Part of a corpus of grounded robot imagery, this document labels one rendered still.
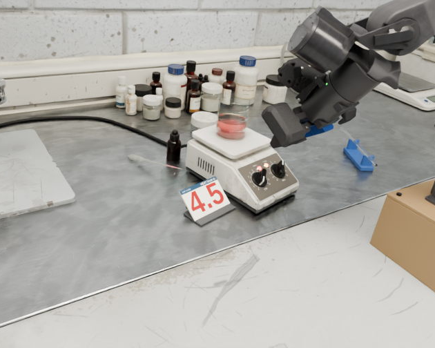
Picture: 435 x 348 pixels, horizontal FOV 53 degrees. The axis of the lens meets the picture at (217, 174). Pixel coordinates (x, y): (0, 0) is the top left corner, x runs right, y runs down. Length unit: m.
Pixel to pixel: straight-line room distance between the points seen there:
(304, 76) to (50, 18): 0.70
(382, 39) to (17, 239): 0.59
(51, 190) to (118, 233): 0.16
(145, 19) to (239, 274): 0.79
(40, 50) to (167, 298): 0.75
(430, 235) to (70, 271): 0.53
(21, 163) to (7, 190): 0.09
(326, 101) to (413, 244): 0.27
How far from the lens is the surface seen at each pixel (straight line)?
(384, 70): 0.63
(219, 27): 1.38
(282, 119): 0.62
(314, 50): 0.59
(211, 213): 0.79
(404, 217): 0.76
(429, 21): 0.63
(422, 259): 0.77
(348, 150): 1.11
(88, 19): 1.20
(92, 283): 0.66
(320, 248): 0.77
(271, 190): 0.82
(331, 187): 0.95
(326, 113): 0.65
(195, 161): 0.88
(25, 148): 0.98
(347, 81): 0.62
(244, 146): 0.85
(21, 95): 1.16
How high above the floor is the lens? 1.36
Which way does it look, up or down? 30 degrees down
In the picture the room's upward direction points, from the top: 7 degrees clockwise
